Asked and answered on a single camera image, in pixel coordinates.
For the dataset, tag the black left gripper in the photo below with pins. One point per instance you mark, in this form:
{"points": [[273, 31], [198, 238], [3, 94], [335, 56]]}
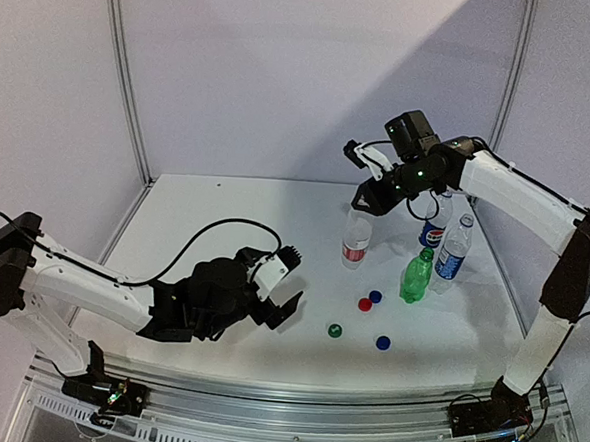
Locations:
{"points": [[278, 314]]}

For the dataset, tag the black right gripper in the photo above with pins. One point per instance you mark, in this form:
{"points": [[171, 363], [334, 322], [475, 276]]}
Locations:
{"points": [[377, 203]]}

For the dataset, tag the clear bottle red label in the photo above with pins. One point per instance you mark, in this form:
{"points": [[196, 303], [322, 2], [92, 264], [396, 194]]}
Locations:
{"points": [[356, 238]]}

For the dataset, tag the clear Pepsi bottle blue label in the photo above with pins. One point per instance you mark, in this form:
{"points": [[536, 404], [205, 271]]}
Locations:
{"points": [[438, 214]]}

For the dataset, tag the green bottle cap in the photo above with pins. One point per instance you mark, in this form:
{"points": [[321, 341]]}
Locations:
{"points": [[335, 330]]}

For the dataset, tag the blue Pepsi bottle cap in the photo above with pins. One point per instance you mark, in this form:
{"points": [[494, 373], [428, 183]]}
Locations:
{"points": [[375, 296]]}

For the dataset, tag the green plastic bottle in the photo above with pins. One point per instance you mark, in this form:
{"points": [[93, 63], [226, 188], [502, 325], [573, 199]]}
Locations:
{"points": [[417, 276]]}

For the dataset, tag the red bottle cap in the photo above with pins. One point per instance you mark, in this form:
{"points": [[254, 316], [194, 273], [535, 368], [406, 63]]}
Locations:
{"points": [[365, 304]]}

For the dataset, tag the clear bottle small blue label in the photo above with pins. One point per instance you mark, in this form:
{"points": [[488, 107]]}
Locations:
{"points": [[456, 244]]}

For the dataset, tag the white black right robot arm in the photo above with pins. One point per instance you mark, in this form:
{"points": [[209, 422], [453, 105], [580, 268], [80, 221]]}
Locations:
{"points": [[468, 165]]}

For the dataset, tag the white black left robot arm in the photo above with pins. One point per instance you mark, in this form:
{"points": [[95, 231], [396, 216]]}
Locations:
{"points": [[215, 296]]}

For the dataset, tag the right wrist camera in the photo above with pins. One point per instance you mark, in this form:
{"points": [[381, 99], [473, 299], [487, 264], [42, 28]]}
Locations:
{"points": [[366, 155]]}

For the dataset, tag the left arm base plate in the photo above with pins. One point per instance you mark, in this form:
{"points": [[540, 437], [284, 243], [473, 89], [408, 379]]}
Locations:
{"points": [[110, 395]]}

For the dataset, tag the aluminium front rail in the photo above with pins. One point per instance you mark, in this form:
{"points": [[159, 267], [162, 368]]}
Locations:
{"points": [[183, 407]]}

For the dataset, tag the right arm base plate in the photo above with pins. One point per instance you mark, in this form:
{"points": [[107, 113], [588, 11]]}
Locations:
{"points": [[501, 419]]}

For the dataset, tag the right aluminium corner post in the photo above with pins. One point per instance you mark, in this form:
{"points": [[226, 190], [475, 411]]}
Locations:
{"points": [[514, 74]]}

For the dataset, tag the aluminium corner post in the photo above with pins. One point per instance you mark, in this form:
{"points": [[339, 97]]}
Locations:
{"points": [[119, 45], [514, 74]]}

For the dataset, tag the left aluminium corner post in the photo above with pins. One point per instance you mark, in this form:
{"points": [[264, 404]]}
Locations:
{"points": [[119, 45]]}

